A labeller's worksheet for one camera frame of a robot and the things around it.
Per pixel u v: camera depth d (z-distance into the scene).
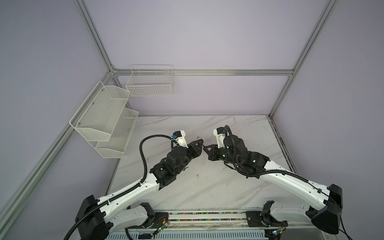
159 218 0.74
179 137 0.65
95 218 0.38
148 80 0.96
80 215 0.42
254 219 0.73
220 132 0.63
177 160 0.52
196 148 0.62
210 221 0.75
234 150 0.50
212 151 0.60
